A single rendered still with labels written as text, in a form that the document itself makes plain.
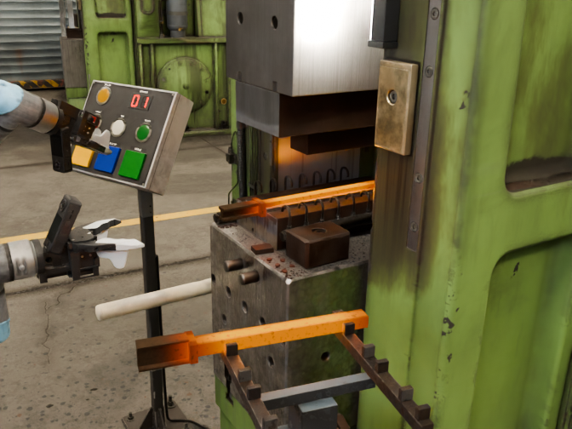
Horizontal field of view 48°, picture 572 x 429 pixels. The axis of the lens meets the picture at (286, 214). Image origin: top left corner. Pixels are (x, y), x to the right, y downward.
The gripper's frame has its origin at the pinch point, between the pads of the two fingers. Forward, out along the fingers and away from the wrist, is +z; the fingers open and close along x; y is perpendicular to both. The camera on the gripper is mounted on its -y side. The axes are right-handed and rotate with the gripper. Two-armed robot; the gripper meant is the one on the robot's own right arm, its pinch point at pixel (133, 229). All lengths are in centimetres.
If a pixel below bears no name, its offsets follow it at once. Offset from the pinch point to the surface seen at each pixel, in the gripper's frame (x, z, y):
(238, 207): 1.5, 24.1, -1.3
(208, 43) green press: -455, 229, 10
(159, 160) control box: -39.0, 21.0, -2.7
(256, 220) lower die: -1.9, 30.7, 4.3
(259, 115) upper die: -0.9, 30.6, -21.2
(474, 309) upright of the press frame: 48, 51, 10
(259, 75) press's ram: -1.0, 30.6, -30.0
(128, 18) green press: -474, 158, -13
